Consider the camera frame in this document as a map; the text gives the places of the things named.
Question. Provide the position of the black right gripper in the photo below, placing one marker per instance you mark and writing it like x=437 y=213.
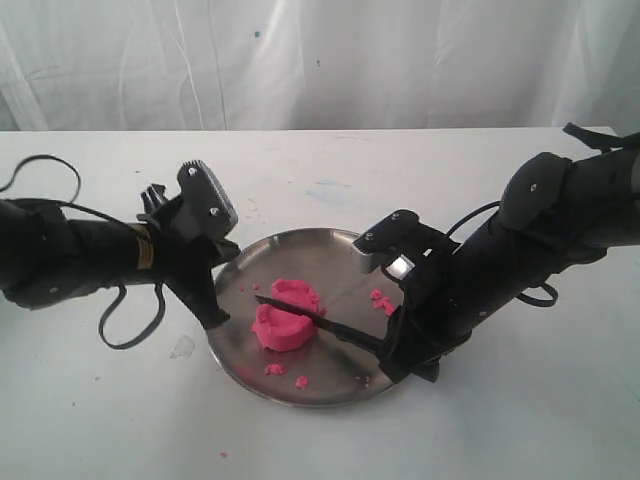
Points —
x=418 y=347

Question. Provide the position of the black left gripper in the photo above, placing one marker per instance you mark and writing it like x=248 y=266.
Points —
x=185 y=267

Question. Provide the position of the black knife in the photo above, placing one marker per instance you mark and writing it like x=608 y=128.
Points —
x=344 y=333

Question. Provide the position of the pink dough lump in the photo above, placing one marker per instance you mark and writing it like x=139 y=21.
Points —
x=282 y=331

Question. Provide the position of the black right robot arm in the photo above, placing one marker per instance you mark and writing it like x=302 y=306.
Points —
x=554 y=213

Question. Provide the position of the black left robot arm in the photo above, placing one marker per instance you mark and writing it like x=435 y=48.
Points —
x=47 y=258

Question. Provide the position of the pink sand crumb pile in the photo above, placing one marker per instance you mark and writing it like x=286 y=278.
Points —
x=382 y=302

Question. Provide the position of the round steel tray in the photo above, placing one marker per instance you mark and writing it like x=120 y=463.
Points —
x=338 y=373

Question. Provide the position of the white backdrop cloth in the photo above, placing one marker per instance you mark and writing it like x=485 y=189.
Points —
x=266 y=65

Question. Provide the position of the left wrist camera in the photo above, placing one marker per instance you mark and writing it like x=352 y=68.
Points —
x=201 y=210

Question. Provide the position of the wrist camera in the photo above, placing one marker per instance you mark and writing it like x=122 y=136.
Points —
x=201 y=210
x=397 y=244

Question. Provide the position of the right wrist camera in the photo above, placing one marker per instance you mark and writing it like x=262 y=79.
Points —
x=397 y=244

